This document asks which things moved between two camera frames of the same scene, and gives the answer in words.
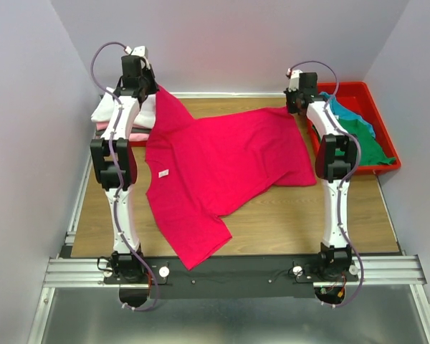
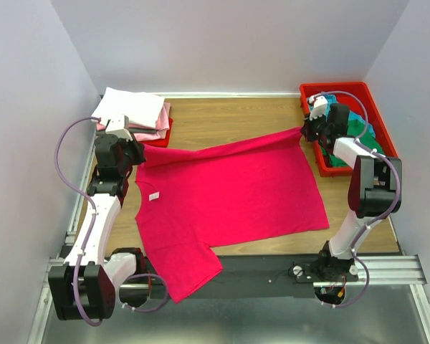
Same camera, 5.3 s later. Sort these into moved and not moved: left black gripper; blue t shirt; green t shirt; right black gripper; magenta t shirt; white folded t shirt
Moved: right black gripper; left black gripper; magenta t shirt
Not moved: blue t shirt; green t shirt; white folded t shirt
